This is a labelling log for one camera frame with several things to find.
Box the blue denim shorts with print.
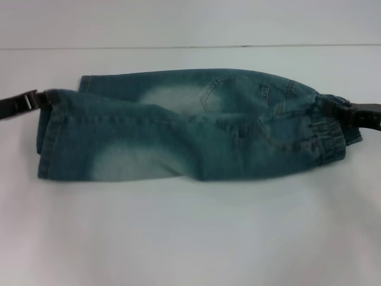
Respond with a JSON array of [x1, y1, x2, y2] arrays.
[[35, 68, 366, 184]]

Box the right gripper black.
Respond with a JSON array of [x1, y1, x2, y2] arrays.
[[320, 100, 381, 132]]

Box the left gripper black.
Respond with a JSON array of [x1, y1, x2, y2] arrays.
[[0, 89, 61, 121]]

